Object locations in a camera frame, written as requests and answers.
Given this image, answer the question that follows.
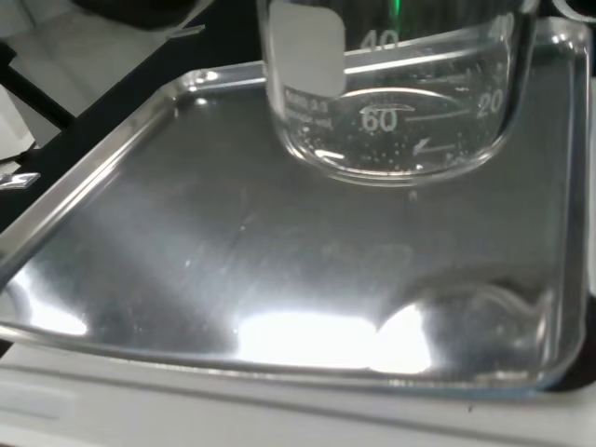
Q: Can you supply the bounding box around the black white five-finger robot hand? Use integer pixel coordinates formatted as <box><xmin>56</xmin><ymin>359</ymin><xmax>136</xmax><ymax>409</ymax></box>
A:
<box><xmin>552</xmin><ymin>0</ymin><xmax>596</xmax><ymax>22</ymax></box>

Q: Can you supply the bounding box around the white electronic balance steel pan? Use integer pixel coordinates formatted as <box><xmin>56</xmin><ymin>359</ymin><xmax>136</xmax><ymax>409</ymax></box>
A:
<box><xmin>0</xmin><ymin>16</ymin><xmax>596</xmax><ymax>447</ymax></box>

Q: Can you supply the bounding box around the black bench cloth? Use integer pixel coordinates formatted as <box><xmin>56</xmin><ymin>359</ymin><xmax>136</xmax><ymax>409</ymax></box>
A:
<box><xmin>0</xmin><ymin>0</ymin><xmax>596</xmax><ymax>393</ymax></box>

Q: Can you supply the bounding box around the clear tape clip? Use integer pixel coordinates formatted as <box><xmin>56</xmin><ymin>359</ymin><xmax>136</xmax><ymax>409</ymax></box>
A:
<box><xmin>0</xmin><ymin>171</ymin><xmax>42</xmax><ymax>189</ymax></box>

